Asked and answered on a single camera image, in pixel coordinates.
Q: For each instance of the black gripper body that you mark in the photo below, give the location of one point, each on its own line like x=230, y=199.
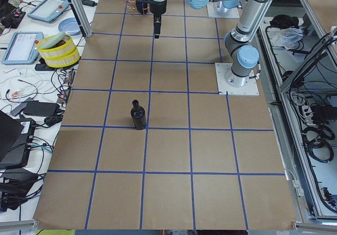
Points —
x=158, y=7

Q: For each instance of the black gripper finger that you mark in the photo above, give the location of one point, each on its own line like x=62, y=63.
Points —
x=157, y=21

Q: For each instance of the dark glass wine bottle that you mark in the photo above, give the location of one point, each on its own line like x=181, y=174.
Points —
x=138, y=115

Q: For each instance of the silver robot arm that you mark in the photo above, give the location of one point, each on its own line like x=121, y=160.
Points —
x=244, y=56
x=228, y=8

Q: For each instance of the dark bottle in basket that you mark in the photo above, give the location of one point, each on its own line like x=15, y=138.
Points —
x=142, y=6

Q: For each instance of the black power adapter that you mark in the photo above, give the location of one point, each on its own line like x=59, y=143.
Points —
x=89, y=3

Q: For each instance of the blue plate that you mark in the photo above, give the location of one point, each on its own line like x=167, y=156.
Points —
x=69, y=26

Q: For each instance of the yellow bamboo steamer stack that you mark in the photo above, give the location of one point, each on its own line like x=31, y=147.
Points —
x=58, y=50

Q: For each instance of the far teach pendant tablet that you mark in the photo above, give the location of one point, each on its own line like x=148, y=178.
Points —
x=48, y=10

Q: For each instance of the teach pendant tablet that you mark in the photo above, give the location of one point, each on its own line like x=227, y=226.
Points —
x=48, y=10
x=22, y=48

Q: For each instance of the white cloth rag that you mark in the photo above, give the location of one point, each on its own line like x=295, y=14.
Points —
x=287, y=38

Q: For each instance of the near teach pendant tablet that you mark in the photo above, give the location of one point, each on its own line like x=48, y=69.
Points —
x=22, y=48

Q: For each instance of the black power brick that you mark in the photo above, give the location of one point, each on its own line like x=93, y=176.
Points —
x=44, y=109

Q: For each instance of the black laptop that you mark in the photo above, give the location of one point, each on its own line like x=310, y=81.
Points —
x=16, y=137

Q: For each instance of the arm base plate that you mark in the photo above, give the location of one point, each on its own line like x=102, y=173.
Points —
x=230, y=84
x=211, y=9

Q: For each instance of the aluminium frame post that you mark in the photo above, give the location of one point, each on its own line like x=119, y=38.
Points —
x=81, y=18

